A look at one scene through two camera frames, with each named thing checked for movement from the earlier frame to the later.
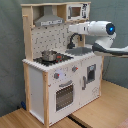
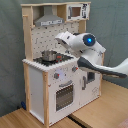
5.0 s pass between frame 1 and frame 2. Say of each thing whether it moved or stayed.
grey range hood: stayed
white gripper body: moved
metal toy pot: stayed
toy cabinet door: stayed
